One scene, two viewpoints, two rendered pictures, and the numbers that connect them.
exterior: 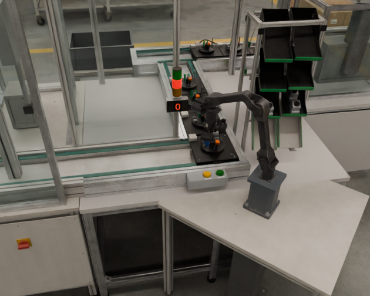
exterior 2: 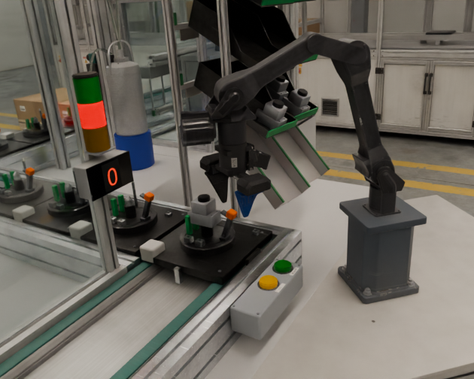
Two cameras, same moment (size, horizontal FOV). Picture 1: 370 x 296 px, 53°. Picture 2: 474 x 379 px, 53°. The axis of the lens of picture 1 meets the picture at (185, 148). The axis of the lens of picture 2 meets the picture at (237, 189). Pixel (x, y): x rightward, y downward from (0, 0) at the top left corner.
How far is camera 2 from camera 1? 1.25 m
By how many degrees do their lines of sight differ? 42
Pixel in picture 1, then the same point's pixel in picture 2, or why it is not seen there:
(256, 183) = (390, 225)
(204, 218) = (349, 368)
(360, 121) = not seen: hidden behind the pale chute
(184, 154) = (163, 290)
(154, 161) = (118, 341)
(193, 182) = (265, 314)
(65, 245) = not seen: outside the picture
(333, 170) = (363, 193)
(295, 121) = (290, 140)
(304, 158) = (317, 200)
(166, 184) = (202, 365)
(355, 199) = (435, 204)
